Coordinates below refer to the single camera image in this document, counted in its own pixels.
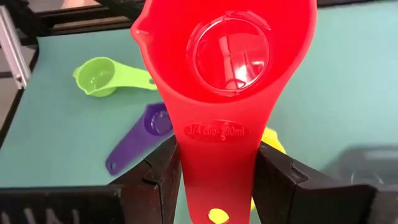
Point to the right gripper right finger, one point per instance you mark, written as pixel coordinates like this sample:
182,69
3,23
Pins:
311,202

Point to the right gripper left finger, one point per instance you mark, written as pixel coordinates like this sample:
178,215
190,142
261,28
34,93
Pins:
93,205

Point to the yellow measuring cup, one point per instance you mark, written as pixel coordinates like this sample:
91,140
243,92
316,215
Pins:
272,140

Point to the red measuring cup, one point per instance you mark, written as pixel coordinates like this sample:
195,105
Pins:
217,161

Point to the silver aluminium extrusion bar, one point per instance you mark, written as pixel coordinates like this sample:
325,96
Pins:
14,53

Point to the teal table mat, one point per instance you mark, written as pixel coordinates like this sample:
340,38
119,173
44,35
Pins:
62,130

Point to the green measuring cup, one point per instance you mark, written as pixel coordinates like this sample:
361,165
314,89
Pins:
124,76

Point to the purple measuring cup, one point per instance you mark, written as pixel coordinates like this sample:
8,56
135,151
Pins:
136,141

